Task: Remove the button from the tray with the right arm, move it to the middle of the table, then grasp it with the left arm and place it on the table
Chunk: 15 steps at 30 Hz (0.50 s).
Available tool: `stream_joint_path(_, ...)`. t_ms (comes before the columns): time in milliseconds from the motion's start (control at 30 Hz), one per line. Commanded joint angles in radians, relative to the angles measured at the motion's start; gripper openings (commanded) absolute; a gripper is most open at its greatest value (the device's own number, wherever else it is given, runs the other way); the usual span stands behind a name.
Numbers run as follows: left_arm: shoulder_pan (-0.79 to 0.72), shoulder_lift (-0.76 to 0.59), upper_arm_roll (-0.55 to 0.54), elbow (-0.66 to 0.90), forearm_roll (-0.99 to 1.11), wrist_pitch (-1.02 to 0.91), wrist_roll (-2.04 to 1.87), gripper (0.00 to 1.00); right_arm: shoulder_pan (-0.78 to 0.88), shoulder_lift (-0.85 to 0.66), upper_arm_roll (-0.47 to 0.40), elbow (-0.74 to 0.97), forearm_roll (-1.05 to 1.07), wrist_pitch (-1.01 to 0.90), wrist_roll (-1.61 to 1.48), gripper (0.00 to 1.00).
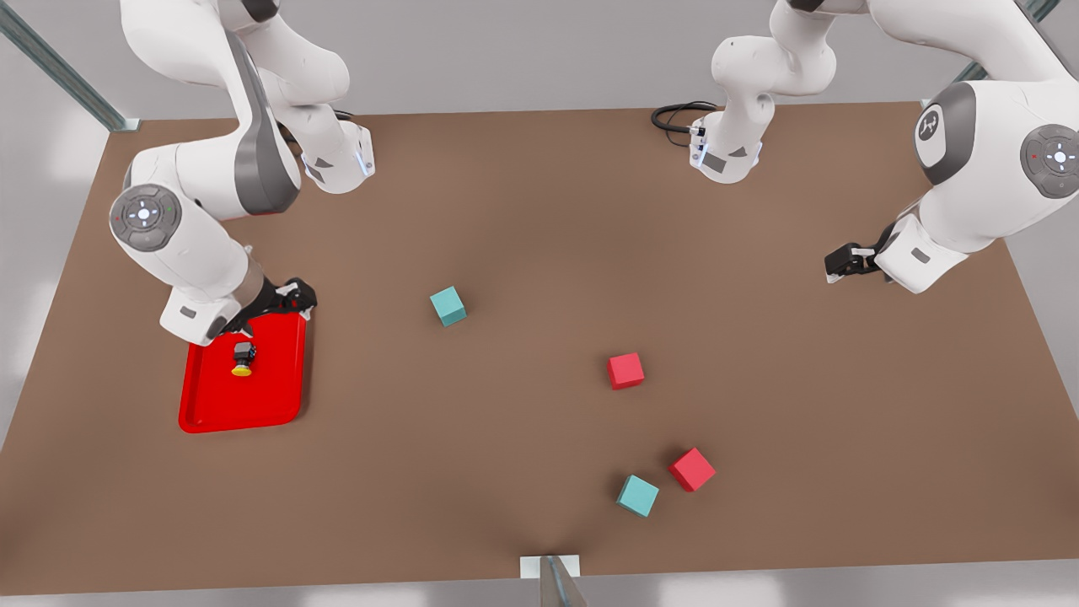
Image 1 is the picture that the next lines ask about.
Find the red plastic tray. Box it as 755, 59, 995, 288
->
178, 309, 308, 434

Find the teal cube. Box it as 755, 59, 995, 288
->
615, 474, 661, 518
429, 286, 468, 328

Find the red cube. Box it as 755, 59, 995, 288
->
607, 352, 646, 391
668, 447, 717, 493

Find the black cable loop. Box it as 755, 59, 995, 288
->
651, 101, 719, 149

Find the silver frame post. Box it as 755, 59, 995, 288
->
519, 554, 589, 607
0, 0, 141, 133

